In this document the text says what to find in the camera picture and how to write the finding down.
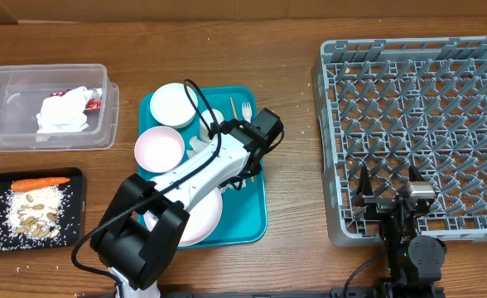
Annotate small tissue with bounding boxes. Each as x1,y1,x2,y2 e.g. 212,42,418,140
186,136,209,159

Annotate large pink plate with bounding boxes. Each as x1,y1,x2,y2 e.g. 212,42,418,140
142,185,224,248

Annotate pink bowl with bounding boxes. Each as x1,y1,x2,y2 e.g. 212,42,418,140
134,126,185,173

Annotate red snack wrapper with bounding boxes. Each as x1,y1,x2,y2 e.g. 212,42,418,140
50,88,103,111

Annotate white napkin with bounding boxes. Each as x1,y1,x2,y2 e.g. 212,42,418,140
36,86,94,133

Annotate orange carrot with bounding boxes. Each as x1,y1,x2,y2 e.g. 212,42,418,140
11,177,70,192

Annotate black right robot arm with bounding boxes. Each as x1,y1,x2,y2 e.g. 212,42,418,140
342,166,447,298

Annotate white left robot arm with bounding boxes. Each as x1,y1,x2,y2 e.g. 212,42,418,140
85,118,283,297

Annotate clear plastic waste bin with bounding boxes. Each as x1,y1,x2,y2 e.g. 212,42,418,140
0,64,119,152

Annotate black food waste tray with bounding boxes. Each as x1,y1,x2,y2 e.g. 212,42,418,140
0,167,86,252

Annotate white plastic fork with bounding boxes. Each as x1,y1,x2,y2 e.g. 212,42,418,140
242,102,253,123

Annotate wooden chopstick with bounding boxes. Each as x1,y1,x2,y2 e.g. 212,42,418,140
229,97,239,119

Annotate teal plastic serving tray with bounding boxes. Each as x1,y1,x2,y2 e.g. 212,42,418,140
138,86,268,248

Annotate white paper cup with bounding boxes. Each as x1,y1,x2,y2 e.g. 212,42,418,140
200,109,224,142

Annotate grey plastic dish rack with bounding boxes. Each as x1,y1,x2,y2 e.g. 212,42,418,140
311,36,487,247

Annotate white bowl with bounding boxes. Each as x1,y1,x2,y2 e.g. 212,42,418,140
149,83,199,129

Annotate pile of peanuts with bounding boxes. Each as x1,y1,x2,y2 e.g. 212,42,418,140
15,194,60,239

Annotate pile of white rice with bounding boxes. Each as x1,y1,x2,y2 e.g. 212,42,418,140
5,185,64,240

